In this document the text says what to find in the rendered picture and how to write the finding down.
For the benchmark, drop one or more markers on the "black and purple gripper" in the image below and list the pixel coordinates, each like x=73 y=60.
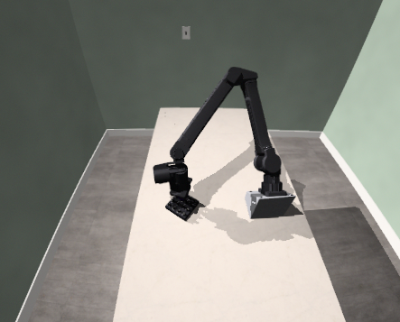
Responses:
x=184 y=188

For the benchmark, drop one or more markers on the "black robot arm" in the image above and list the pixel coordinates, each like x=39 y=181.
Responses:
x=265 y=160

